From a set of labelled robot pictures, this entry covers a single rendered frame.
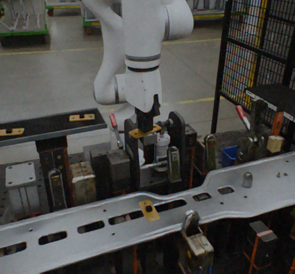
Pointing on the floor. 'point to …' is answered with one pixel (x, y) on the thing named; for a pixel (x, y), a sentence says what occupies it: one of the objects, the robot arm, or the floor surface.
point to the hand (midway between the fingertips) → (144, 122)
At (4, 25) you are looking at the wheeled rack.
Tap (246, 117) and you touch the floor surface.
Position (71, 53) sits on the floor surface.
